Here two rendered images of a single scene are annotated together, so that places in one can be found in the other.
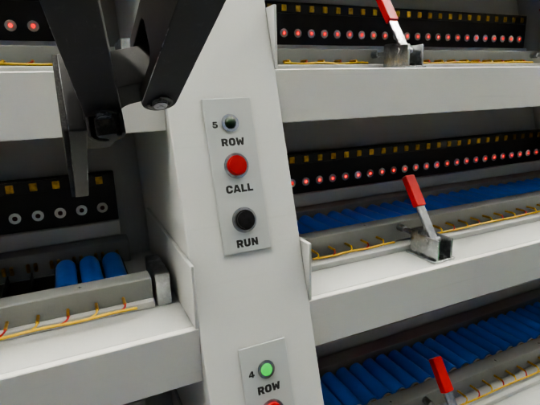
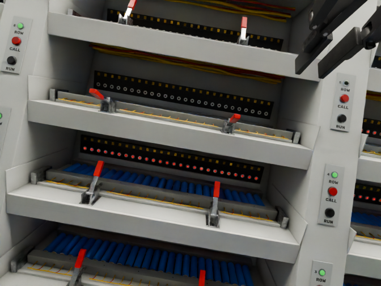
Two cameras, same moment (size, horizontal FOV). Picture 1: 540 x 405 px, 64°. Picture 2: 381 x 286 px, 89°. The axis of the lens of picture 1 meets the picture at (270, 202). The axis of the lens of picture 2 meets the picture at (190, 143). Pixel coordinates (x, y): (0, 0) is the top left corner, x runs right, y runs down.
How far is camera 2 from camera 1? 24 cm
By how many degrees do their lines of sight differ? 24
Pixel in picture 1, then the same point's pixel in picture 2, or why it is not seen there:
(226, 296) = (326, 143)
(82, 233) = (257, 120)
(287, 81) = (372, 73)
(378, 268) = not seen: outside the picture
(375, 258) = not seen: outside the picture
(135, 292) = (286, 135)
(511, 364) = not seen: outside the picture
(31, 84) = (284, 57)
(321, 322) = (360, 169)
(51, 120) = (286, 69)
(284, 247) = (354, 134)
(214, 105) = (342, 75)
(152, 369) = (293, 157)
